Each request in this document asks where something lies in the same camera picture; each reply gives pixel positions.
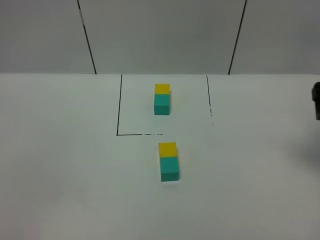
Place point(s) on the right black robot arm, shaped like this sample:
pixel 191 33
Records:
pixel 316 96

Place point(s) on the teal template block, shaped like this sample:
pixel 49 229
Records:
pixel 162 104

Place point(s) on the yellow template block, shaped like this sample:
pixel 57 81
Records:
pixel 162 89

